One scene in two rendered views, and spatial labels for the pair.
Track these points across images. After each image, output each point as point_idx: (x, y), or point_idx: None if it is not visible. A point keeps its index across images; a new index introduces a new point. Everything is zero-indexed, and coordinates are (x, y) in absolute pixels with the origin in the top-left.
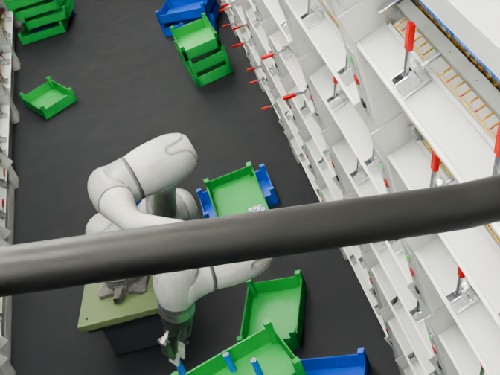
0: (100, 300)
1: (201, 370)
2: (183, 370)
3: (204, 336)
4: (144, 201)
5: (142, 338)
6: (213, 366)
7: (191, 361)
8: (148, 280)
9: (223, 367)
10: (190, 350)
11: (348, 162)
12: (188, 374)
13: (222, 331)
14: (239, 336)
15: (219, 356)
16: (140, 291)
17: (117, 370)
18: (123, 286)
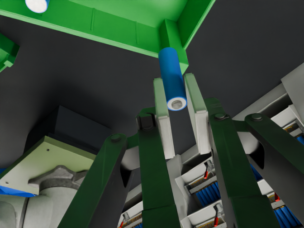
0: None
1: (114, 33)
2: (170, 56)
3: (40, 92)
4: None
5: (87, 128)
6: (83, 18)
7: (68, 82)
8: (49, 171)
9: (63, 0)
10: (61, 92)
11: None
12: (144, 47)
13: (22, 84)
14: (7, 65)
15: (54, 21)
16: (64, 169)
17: (121, 119)
18: (73, 182)
